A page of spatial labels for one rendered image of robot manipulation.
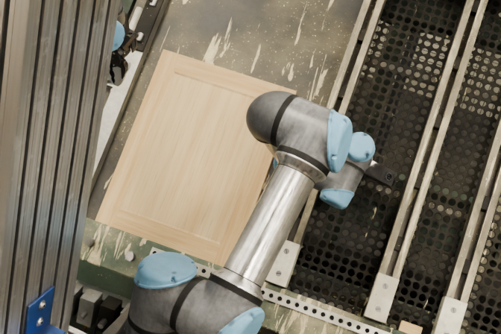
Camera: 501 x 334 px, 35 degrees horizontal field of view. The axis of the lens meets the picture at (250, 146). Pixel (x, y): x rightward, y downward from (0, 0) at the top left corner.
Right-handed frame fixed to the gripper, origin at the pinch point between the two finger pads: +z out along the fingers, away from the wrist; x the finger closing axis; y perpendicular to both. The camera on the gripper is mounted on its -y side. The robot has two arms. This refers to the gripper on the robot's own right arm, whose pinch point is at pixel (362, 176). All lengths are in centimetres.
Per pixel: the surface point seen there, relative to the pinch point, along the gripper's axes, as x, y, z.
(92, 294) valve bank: 59, 60, -5
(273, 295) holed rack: 41.1, 11.8, -2.8
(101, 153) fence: 20, 75, -1
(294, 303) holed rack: 41.0, 5.4, -2.8
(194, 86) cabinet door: -9, 57, 1
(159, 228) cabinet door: 35, 50, 1
